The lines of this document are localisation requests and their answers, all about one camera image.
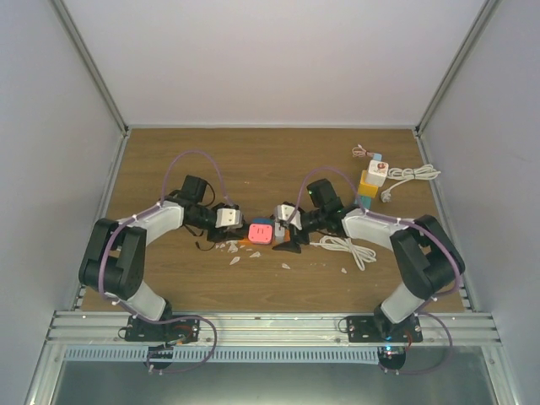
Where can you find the grey cable duct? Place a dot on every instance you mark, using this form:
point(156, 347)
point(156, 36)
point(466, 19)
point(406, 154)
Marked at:
point(336, 355)

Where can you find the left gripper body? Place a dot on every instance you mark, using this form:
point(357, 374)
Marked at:
point(220, 234)

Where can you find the white cube adapter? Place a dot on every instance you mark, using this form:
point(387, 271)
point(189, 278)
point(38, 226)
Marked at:
point(376, 173)

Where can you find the white charger plug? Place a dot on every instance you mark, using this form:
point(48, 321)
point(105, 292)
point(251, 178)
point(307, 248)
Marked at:
point(279, 233)

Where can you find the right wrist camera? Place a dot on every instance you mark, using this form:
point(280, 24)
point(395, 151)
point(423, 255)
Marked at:
point(283, 212)

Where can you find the pink plug adapter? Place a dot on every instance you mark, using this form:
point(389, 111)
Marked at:
point(260, 234)

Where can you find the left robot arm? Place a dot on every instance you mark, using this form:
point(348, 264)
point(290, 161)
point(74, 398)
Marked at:
point(114, 259)

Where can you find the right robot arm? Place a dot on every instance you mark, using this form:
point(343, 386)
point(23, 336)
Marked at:
point(426, 258)

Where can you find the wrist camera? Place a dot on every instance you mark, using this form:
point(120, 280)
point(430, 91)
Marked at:
point(230, 218)
point(283, 212)

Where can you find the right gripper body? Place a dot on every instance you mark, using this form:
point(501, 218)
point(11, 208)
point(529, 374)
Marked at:
point(295, 235)

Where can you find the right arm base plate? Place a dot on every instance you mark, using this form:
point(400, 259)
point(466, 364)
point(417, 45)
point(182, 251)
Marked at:
point(367, 329)

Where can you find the blue cube socket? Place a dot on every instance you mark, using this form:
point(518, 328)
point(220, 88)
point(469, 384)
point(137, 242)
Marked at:
point(267, 221)

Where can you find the orange power strip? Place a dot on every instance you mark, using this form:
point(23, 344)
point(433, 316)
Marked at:
point(245, 241)

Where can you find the teal power strip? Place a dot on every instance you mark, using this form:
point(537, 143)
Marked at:
point(363, 201)

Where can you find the yellow cube socket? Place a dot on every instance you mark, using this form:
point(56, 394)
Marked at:
point(366, 189)

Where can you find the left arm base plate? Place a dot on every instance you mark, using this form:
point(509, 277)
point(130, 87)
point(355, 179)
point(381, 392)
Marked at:
point(181, 331)

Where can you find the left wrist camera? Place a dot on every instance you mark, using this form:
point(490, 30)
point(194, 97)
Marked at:
point(230, 218)

